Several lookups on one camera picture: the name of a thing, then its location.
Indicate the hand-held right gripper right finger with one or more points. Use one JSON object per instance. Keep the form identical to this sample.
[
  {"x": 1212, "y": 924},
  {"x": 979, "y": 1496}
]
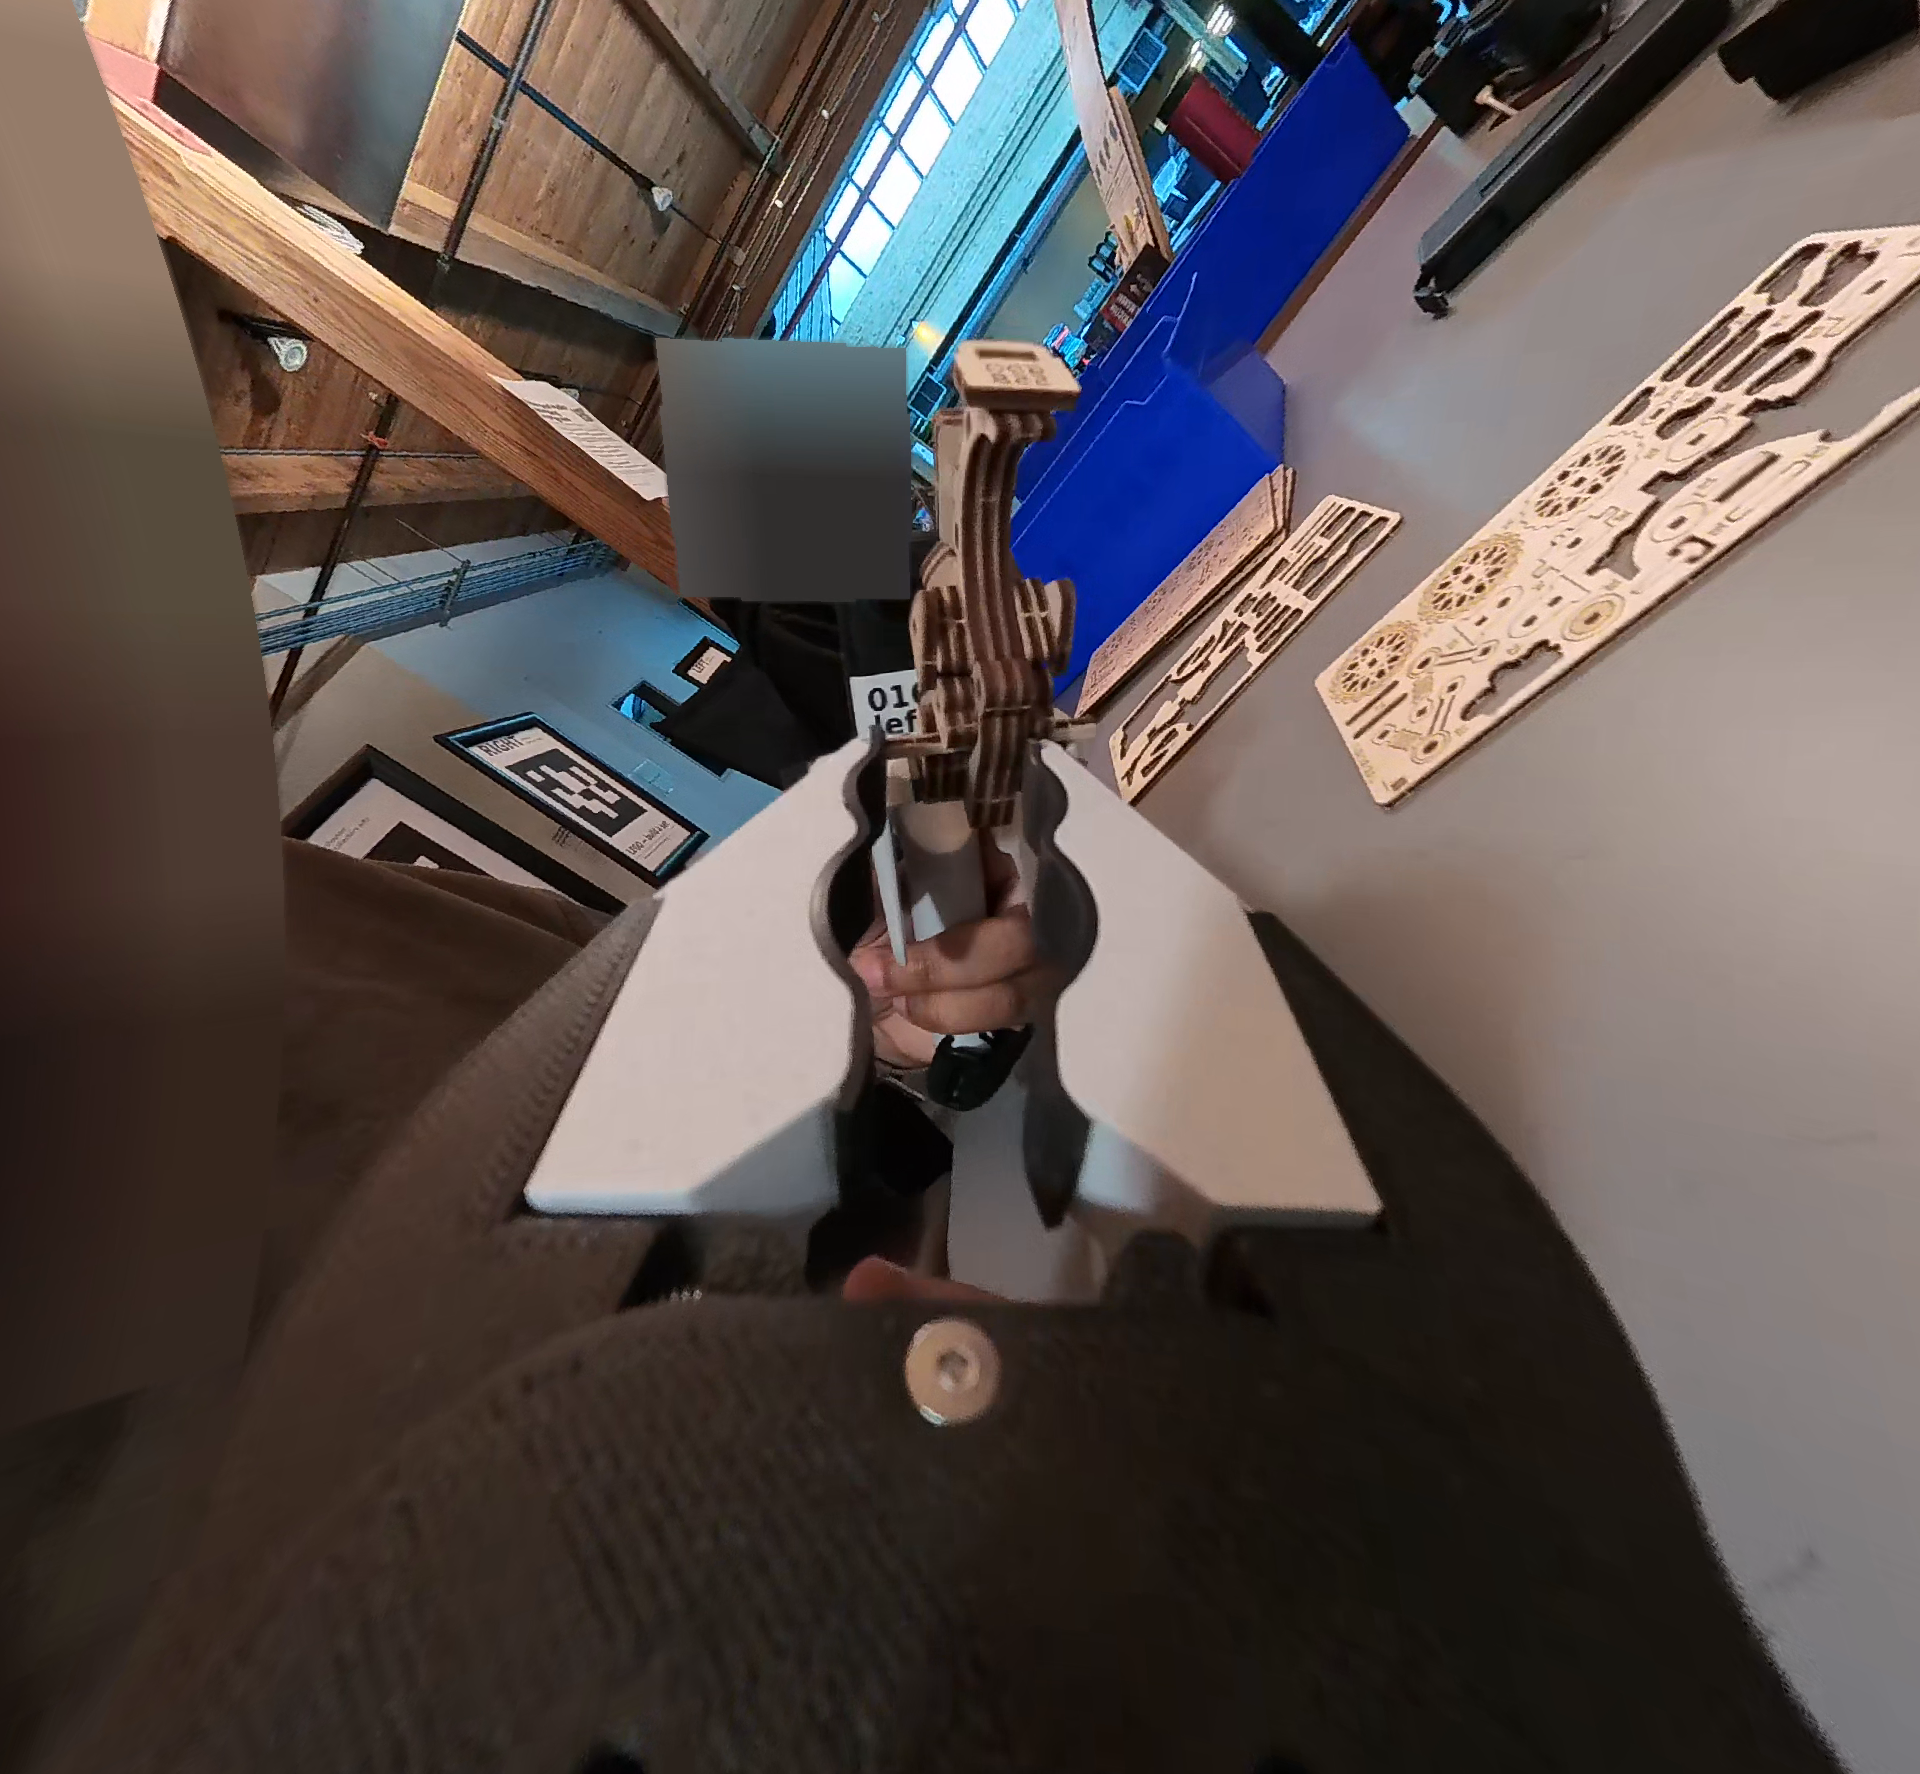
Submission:
[{"x": 1216, "y": 1068}]

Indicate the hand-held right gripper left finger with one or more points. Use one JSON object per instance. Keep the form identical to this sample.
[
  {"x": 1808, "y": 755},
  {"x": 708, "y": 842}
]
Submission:
[{"x": 707, "y": 1054}]

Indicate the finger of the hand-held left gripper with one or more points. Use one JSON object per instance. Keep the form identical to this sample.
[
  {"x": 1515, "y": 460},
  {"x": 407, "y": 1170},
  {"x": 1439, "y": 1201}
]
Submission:
[
  {"x": 894, "y": 889},
  {"x": 953, "y": 880}
]

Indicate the wooden model assembly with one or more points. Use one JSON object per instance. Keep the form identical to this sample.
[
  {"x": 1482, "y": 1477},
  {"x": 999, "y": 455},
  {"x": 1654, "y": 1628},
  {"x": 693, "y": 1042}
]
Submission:
[{"x": 976, "y": 529}]

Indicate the person's left hand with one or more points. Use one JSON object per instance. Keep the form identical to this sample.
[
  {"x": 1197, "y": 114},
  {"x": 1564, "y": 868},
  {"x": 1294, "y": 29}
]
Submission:
[{"x": 960, "y": 988}]

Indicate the person's olive clothing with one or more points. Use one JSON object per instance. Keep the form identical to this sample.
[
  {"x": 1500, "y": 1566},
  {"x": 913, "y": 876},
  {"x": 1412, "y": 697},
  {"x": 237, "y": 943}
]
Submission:
[{"x": 419, "y": 994}]

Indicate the framed black-white picture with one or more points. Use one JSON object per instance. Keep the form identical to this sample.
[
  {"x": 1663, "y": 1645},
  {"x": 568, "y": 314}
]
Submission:
[
  {"x": 405, "y": 836},
  {"x": 577, "y": 790}
]

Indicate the large blue plastic bin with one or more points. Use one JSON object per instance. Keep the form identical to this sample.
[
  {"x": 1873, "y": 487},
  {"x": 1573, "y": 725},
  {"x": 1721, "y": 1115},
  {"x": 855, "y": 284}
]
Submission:
[{"x": 1140, "y": 499}]

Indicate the plain wooden parts sheet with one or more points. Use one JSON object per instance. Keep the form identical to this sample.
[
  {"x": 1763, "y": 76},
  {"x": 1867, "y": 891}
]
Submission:
[{"x": 1185, "y": 602}]

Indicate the white paper label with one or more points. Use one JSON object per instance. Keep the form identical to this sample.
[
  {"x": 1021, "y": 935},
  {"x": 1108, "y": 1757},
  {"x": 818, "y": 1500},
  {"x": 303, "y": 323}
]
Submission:
[{"x": 594, "y": 439}]

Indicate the wooden parts sheet with gears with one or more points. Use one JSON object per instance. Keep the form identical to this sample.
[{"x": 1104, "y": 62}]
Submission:
[{"x": 1440, "y": 738}]

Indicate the emptied wooden parts sheet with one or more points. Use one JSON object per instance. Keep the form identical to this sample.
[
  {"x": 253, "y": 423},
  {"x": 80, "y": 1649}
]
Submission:
[{"x": 1359, "y": 525}]

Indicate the printed wooden board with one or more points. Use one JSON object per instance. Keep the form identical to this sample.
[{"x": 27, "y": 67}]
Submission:
[{"x": 1111, "y": 124}]

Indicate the wooden ceiling beam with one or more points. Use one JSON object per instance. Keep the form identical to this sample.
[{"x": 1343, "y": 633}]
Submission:
[{"x": 374, "y": 319}]

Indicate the red object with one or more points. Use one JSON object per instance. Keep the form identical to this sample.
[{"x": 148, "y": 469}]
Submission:
[{"x": 1214, "y": 131}]

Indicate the black flat device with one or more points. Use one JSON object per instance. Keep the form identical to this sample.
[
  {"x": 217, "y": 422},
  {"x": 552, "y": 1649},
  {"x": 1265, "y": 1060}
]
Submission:
[{"x": 1575, "y": 140}]

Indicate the black box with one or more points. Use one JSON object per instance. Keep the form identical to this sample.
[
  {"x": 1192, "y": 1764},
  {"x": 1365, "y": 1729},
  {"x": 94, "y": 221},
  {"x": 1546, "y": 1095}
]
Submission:
[{"x": 1515, "y": 19}]

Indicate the grey metal duct box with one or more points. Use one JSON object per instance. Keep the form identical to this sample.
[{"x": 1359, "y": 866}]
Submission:
[{"x": 330, "y": 19}]

